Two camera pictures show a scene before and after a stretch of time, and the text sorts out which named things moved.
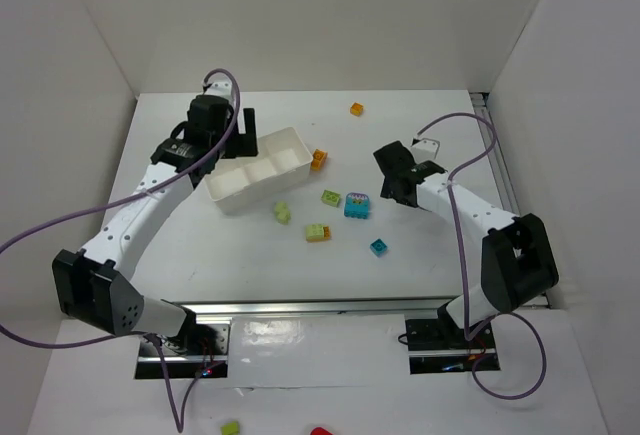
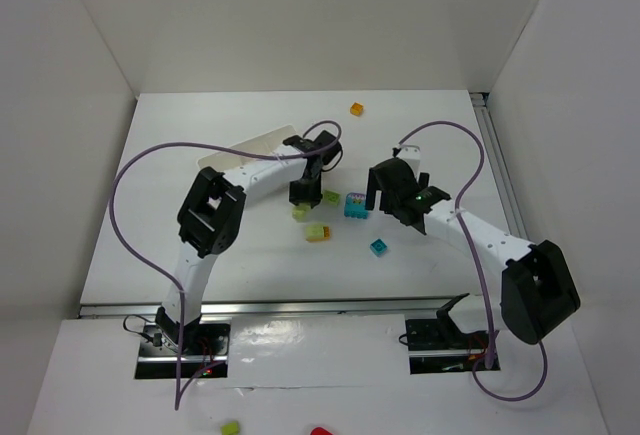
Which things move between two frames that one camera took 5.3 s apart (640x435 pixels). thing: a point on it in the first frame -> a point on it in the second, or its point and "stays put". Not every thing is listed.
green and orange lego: x=317 y=232 stays put
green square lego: x=330 y=197 stays put
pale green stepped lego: x=282 y=213 -> x=299 y=212
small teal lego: x=378 y=247 stays put
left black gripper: x=240 y=140 -> x=305 y=192
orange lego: x=356 y=109 stays put
